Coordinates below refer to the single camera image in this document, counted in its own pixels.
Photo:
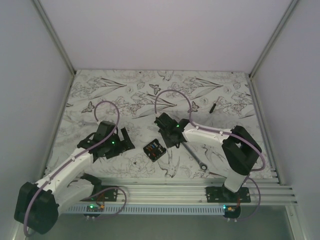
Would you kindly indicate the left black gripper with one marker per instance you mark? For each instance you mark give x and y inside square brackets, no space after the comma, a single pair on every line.
[123,145]

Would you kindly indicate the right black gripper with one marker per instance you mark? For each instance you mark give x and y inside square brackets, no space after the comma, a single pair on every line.
[168,144]

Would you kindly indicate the black fuse box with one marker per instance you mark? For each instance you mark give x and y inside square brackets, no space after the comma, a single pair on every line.
[154,150]

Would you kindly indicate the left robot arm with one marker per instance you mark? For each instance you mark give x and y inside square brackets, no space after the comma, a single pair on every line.
[40,204]

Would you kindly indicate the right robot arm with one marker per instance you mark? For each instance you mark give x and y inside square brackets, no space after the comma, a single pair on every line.
[240,149]

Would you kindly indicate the silver ratchet wrench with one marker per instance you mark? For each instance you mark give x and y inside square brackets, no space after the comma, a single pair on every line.
[202,165]

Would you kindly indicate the floral patterned mat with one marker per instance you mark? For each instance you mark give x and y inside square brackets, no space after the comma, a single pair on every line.
[132,97]

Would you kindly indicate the aluminium rail frame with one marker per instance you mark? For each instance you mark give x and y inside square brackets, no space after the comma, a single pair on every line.
[192,191]

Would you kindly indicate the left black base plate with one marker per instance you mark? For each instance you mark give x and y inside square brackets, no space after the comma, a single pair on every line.
[103,193]

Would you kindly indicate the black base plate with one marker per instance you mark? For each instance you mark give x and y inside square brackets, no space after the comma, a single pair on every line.
[103,193]
[220,194]

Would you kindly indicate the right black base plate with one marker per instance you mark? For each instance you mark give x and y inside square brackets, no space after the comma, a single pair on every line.
[220,194]

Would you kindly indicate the grey slotted cable duct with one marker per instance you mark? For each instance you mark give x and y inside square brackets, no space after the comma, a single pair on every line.
[140,209]

